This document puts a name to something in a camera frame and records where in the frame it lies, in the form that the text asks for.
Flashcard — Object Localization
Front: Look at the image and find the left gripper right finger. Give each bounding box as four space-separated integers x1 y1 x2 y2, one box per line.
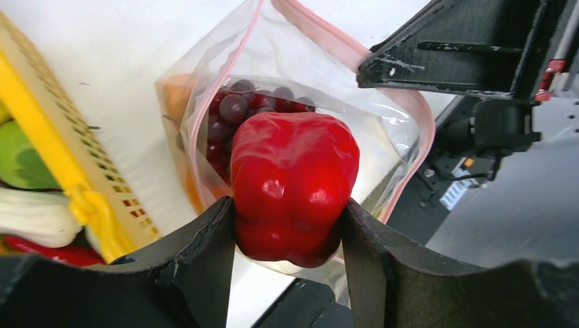
340 201 578 327

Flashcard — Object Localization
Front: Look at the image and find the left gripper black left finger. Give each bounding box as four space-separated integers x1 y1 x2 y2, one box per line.
1 197 235 327

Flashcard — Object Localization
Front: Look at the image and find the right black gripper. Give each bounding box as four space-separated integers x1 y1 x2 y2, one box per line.
357 0 578 181

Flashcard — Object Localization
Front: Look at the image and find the red bell pepper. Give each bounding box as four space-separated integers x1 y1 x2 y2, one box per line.
230 112 360 269

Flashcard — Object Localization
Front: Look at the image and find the green leafy bok choy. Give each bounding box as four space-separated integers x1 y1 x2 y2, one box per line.
1 187 83 248

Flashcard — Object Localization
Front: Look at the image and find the dark purple grape bunch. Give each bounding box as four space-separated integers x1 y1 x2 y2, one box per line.
206 79 317 182

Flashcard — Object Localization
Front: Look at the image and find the small orange pumpkin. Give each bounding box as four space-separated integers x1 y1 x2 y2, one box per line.
155 74 203 214

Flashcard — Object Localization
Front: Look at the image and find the clear zip top bag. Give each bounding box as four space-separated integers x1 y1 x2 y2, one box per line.
154 0 436 309

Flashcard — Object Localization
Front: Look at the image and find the yellow plastic basket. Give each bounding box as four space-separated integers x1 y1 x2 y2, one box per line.
1 14 162 262

